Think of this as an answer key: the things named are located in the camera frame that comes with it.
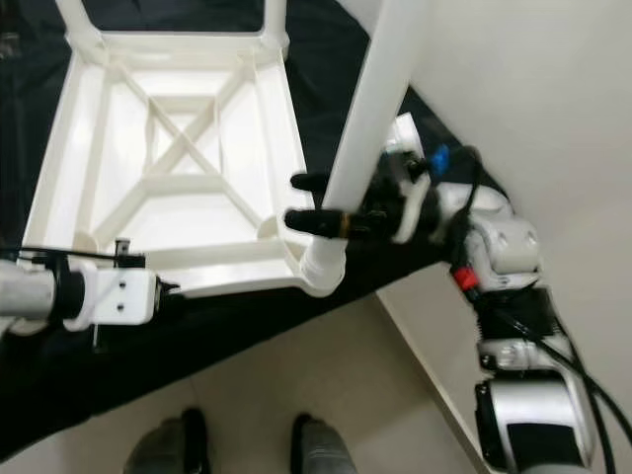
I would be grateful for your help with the white plastic table top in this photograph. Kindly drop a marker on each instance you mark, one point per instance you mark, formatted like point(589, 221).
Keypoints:
point(168, 188)

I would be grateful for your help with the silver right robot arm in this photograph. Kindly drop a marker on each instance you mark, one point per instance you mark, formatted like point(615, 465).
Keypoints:
point(504, 247)

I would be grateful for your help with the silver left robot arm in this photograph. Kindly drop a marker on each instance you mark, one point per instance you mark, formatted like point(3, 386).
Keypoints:
point(30, 296)

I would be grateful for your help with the grey robot left leg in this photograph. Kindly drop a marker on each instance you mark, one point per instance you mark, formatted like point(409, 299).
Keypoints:
point(173, 444)

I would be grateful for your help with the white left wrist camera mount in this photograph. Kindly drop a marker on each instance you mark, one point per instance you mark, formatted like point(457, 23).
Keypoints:
point(118, 296)

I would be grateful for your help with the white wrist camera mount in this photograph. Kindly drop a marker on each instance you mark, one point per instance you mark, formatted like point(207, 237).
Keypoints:
point(118, 296)
point(410, 178)

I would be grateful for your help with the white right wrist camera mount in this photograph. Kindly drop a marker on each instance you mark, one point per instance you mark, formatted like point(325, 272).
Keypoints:
point(410, 178)

